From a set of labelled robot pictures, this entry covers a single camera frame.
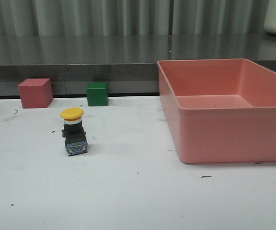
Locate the yellow push button switch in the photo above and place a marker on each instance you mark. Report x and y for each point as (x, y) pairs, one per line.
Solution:
(73, 131)

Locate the green cube block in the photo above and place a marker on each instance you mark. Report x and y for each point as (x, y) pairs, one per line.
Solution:
(97, 94)

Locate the grey stone counter shelf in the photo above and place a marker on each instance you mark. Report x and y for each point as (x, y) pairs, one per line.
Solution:
(127, 63)

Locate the pink plastic bin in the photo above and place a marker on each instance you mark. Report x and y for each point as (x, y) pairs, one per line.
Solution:
(219, 110)

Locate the pink cube block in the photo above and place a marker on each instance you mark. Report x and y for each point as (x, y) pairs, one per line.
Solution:
(36, 93)

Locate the grey pleated curtain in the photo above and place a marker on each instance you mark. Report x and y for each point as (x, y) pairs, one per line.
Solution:
(131, 17)

